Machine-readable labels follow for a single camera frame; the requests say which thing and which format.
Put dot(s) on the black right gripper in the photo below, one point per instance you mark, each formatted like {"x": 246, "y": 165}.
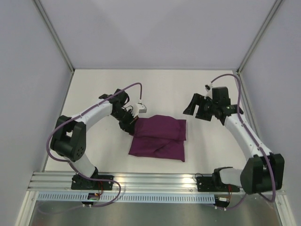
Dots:
{"x": 202, "y": 108}

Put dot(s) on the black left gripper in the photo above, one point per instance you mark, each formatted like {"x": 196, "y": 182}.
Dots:
{"x": 129, "y": 125}

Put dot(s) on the purple cloth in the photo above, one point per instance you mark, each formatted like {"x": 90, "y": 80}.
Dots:
{"x": 159, "y": 137}

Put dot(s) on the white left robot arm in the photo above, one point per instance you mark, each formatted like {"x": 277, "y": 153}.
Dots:
{"x": 69, "y": 138}

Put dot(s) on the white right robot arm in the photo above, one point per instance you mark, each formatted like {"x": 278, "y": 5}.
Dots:
{"x": 264, "y": 170}

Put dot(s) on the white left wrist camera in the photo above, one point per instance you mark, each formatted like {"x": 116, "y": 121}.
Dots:
{"x": 138, "y": 108}

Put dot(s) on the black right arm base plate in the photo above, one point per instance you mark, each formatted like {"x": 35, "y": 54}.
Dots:
{"x": 206, "y": 184}

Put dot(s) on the right aluminium side rail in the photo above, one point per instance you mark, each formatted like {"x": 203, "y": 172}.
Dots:
{"x": 249, "y": 112}

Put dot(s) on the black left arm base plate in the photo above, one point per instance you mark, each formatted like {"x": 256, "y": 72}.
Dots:
{"x": 80, "y": 183}

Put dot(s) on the aluminium front frame rail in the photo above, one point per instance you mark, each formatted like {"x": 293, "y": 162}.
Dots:
{"x": 163, "y": 183}

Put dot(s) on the right aluminium frame post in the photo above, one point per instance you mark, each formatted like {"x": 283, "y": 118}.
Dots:
{"x": 263, "y": 28}

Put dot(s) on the aluminium frame post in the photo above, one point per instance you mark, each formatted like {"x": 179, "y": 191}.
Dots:
{"x": 46, "y": 20}
{"x": 263, "y": 28}

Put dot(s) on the left aluminium frame post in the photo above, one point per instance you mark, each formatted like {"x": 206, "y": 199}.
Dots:
{"x": 46, "y": 20}

